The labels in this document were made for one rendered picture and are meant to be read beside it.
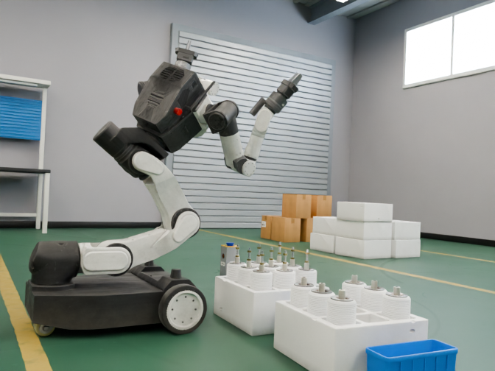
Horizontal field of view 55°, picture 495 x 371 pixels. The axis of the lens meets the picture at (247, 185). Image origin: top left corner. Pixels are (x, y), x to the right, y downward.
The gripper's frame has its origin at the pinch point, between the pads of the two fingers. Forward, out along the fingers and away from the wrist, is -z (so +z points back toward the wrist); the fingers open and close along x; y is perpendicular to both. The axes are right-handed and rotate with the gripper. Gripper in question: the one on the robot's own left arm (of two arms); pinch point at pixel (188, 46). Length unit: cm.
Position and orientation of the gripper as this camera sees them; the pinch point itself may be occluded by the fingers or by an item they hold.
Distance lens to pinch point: 275.2
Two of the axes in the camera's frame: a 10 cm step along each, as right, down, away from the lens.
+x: 9.7, 2.4, 0.7
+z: -2.3, 9.6, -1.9
